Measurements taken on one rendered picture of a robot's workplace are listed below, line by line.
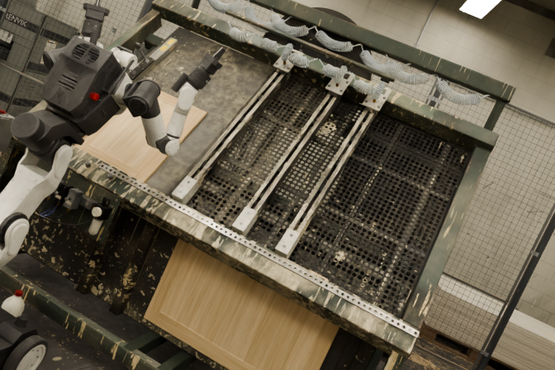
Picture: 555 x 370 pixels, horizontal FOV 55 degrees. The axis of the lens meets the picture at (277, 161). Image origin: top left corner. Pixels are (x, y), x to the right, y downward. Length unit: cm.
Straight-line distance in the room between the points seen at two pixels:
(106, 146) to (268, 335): 124
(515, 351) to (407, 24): 435
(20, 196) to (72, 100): 44
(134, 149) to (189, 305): 84
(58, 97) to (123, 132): 66
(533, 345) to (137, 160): 472
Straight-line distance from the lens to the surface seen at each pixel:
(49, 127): 224
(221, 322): 273
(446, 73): 338
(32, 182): 235
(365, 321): 231
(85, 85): 226
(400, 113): 301
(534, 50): 810
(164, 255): 282
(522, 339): 626
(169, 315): 283
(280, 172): 260
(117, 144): 284
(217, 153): 267
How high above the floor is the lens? 145
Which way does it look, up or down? 4 degrees down
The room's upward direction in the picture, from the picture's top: 25 degrees clockwise
